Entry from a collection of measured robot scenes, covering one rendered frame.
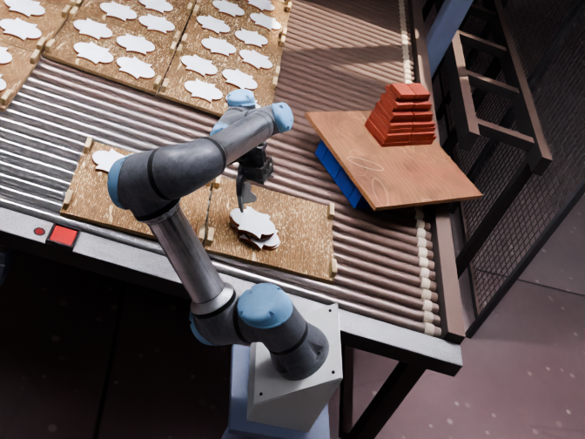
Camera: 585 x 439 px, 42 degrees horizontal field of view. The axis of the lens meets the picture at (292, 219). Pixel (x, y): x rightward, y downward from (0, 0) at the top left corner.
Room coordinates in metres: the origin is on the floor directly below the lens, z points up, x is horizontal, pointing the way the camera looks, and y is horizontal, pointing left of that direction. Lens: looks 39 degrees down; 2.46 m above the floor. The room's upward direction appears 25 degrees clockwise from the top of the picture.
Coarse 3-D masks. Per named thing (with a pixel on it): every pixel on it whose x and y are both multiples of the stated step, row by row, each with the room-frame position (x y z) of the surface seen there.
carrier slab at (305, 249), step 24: (216, 192) 1.87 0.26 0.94; (264, 192) 1.97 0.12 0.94; (216, 216) 1.76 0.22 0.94; (288, 216) 1.91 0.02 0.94; (312, 216) 1.97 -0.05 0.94; (216, 240) 1.66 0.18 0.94; (240, 240) 1.71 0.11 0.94; (288, 240) 1.80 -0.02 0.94; (312, 240) 1.85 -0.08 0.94; (264, 264) 1.66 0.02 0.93; (288, 264) 1.70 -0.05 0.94; (312, 264) 1.75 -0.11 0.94
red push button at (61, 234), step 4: (56, 228) 1.44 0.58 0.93; (60, 228) 1.45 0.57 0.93; (64, 228) 1.46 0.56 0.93; (56, 232) 1.43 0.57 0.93; (60, 232) 1.44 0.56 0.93; (64, 232) 1.44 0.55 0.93; (68, 232) 1.45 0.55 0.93; (72, 232) 1.46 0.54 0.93; (76, 232) 1.46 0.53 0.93; (52, 236) 1.41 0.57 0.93; (56, 236) 1.42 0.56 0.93; (60, 236) 1.42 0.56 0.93; (64, 236) 1.43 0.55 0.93; (68, 236) 1.44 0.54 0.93; (72, 236) 1.44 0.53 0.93; (56, 240) 1.40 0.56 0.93; (60, 240) 1.41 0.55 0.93; (64, 240) 1.42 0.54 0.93; (68, 240) 1.42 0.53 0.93; (72, 240) 1.43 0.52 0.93; (68, 244) 1.41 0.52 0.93
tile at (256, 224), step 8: (248, 208) 1.79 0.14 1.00; (232, 216) 1.73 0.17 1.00; (240, 216) 1.74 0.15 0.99; (248, 216) 1.76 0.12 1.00; (256, 216) 1.77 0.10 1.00; (264, 216) 1.79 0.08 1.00; (240, 224) 1.71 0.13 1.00; (248, 224) 1.73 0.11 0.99; (256, 224) 1.74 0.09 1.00; (264, 224) 1.76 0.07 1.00; (272, 224) 1.77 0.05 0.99; (240, 232) 1.69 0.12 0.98; (248, 232) 1.70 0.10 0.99; (256, 232) 1.71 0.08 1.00; (264, 232) 1.72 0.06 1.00; (272, 232) 1.74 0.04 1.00
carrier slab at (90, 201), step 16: (96, 144) 1.84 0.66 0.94; (80, 160) 1.73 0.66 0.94; (80, 176) 1.67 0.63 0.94; (96, 176) 1.70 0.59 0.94; (80, 192) 1.61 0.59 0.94; (96, 192) 1.63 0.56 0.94; (192, 192) 1.82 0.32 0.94; (208, 192) 1.85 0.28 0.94; (80, 208) 1.55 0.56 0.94; (96, 208) 1.57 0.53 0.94; (112, 208) 1.60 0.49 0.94; (192, 208) 1.75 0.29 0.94; (96, 224) 1.53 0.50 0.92; (112, 224) 1.54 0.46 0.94; (128, 224) 1.57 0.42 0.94; (144, 224) 1.60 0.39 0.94; (192, 224) 1.69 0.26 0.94
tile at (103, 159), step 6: (96, 156) 1.77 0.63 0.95; (102, 156) 1.78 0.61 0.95; (108, 156) 1.79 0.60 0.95; (114, 156) 1.81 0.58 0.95; (120, 156) 1.82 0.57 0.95; (96, 162) 1.74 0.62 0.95; (102, 162) 1.76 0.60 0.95; (108, 162) 1.77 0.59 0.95; (96, 168) 1.72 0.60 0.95; (102, 168) 1.73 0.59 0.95; (108, 168) 1.74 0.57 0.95
